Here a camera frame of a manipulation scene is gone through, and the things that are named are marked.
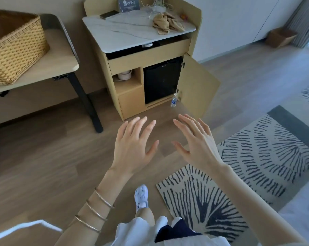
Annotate person's left forearm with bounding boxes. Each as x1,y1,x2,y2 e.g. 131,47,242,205
54,169,133,246

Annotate person's left hand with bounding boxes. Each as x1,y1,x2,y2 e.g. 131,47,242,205
109,116,160,177

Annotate white kettle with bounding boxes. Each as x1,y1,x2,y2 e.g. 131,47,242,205
118,70,132,81

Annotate brown waste bin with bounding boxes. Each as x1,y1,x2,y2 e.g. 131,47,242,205
266,27,298,48

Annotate navy blue shorts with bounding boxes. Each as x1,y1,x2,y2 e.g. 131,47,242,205
154,219,203,244

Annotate white garment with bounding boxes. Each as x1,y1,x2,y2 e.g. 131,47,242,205
93,216,232,246

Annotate crumpled beige cloth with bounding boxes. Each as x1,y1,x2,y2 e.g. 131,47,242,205
153,12,186,35

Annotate dark blue sign card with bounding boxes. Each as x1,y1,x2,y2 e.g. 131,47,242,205
118,0,141,13

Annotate grey curtain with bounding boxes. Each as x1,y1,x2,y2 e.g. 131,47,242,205
284,0,309,48

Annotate wooden cabinet door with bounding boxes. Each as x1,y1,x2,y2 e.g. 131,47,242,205
176,53,221,119

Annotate white cables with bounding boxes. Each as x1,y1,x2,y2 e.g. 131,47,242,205
144,0,174,19

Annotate beige desk with black legs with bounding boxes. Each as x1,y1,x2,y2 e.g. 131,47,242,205
0,14,104,180

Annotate woven wicker basket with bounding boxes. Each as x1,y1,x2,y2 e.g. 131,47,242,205
0,10,50,85

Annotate white shoe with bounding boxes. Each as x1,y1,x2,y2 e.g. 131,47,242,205
134,184,149,210

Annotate black mini fridge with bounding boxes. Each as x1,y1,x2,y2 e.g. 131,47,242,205
143,57,183,105

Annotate person's right hand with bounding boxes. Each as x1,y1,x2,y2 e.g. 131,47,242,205
171,114,227,174

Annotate person's leg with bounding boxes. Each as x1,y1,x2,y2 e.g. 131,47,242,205
135,207,155,227

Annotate wooden cabinet with marble top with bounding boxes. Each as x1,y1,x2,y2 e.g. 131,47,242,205
83,0,221,121

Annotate black remote control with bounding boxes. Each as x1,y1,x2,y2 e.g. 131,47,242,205
100,11,118,20

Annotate gold bangle bracelet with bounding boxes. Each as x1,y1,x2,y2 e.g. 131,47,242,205
94,187,115,209
74,215,101,233
86,200,108,221

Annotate wooden cabinet drawer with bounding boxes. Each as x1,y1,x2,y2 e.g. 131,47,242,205
106,36,192,76

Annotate person's right forearm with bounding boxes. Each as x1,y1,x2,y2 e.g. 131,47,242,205
203,164,308,246

